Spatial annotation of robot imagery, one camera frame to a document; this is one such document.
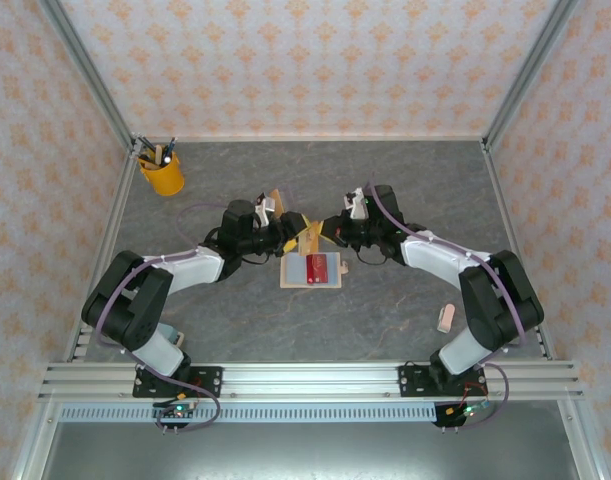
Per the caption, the red credit card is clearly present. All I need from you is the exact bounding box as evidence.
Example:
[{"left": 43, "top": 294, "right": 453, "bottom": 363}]
[{"left": 304, "top": 253, "right": 339, "bottom": 285}]

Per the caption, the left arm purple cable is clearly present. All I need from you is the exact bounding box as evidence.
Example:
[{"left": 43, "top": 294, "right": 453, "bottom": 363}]
[{"left": 92, "top": 201, "right": 229, "bottom": 434}]

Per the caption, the aluminium table edge rail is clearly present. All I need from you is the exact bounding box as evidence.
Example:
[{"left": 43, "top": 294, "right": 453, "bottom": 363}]
[
  {"left": 479, "top": 142, "right": 556, "bottom": 361},
  {"left": 62, "top": 144, "right": 141, "bottom": 364},
  {"left": 132, "top": 133, "right": 489, "bottom": 144}
]

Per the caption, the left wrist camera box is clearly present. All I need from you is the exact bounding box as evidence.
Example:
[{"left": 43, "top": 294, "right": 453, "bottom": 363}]
[{"left": 253, "top": 196, "right": 277, "bottom": 227}]

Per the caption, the aluminium frame post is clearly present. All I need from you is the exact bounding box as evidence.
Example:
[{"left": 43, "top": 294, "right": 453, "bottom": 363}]
[
  {"left": 37, "top": 0, "right": 139, "bottom": 151},
  {"left": 482, "top": 0, "right": 580, "bottom": 151}
]

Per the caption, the aluminium mounting rail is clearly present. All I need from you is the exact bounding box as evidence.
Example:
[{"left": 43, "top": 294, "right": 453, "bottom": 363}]
[{"left": 37, "top": 360, "right": 585, "bottom": 402}]

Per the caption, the teal block with tan edge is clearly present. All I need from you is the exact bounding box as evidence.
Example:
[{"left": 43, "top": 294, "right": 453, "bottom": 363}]
[{"left": 157, "top": 323, "right": 187, "bottom": 349}]

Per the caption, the clear acrylic card stand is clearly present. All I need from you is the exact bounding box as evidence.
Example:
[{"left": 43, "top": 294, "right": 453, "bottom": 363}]
[{"left": 253, "top": 182, "right": 299, "bottom": 226}]

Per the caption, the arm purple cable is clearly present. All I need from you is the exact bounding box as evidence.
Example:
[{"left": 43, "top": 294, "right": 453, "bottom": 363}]
[
  {"left": 92, "top": 201, "right": 229, "bottom": 434},
  {"left": 365, "top": 172, "right": 530, "bottom": 431}
]

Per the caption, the slotted grey cable duct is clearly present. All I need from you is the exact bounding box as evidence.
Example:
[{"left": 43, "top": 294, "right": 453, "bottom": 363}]
[{"left": 58, "top": 404, "right": 439, "bottom": 424}]

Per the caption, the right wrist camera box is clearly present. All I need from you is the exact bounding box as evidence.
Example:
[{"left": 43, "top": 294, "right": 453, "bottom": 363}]
[{"left": 342, "top": 187, "right": 370, "bottom": 221}]

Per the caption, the grey metal panel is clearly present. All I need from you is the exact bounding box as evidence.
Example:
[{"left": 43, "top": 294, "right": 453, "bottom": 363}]
[{"left": 37, "top": 422, "right": 584, "bottom": 480}]

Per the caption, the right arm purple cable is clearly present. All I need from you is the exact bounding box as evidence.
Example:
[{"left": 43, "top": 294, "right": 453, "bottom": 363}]
[{"left": 365, "top": 172, "right": 530, "bottom": 431}]

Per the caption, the gold credit card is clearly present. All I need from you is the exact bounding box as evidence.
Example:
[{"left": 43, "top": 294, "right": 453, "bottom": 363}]
[{"left": 297, "top": 219, "right": 322, "bottom": 257}]

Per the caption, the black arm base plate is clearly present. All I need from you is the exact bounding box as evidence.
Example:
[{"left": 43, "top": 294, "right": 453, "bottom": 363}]
[
  {"left": 397, "top": 364, "right": 486, "bottom": 399},
  {"left": 132, "top": 366, "right": 224, "bottom": 399}
]

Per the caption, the yellow pen cup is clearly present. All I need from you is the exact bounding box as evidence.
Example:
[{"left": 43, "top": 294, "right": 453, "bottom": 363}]
[{"left": 137, "top": 152, "right": 186, "bottom": 197}]

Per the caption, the controller circuit board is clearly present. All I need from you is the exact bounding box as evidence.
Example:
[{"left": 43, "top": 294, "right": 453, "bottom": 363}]
[
  {"left": 432, "top": 399, "right": 491, "bottom": 432},
  {"left": 152, "top": 402, "right": 199, "bottom": 434}
]

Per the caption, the small pink eraser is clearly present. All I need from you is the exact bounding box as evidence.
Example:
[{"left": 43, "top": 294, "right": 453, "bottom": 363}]
[{"left": 436, "top": 303, "right": 457, "bottom": 334}]

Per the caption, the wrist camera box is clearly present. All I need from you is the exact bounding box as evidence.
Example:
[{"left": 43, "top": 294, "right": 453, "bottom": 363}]
[
  {"left": 342, "top": 187, "right": 370, "bottom": 221},
  {"left": 253, "top": 196, "right": 277, "bottom": 227}
]

